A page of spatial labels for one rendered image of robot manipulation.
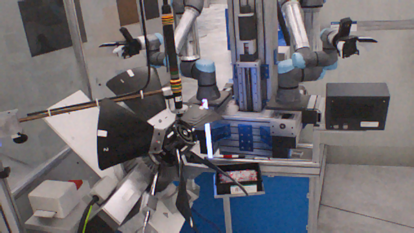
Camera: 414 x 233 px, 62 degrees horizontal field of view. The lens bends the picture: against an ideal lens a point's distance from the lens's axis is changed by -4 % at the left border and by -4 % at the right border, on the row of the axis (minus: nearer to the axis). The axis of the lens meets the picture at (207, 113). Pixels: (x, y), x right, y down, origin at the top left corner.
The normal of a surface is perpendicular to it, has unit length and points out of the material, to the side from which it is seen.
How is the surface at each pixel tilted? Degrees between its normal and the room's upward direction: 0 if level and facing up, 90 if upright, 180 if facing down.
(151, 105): 46
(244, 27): 90
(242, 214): 90
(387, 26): 90
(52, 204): 90
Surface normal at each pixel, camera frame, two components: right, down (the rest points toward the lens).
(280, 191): -0.25, 0.38
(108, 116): 0.74, -0.14
